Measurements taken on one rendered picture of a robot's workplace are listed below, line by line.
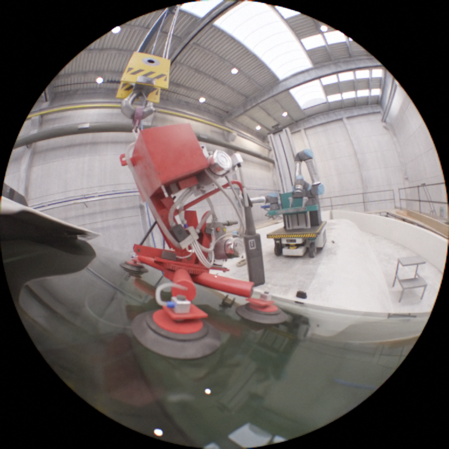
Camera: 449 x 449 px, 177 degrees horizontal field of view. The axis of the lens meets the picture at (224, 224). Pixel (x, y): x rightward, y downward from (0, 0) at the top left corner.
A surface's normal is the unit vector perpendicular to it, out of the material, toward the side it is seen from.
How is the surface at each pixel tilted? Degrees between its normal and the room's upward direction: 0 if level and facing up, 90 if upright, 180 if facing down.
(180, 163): 90
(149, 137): 90
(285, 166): 90
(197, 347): 35
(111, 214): 90
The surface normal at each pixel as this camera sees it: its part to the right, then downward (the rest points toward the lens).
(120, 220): 0.69, -0.07
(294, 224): -0.71, 0.16
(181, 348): 0.31, -0.94
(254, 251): 0.12, 0.04
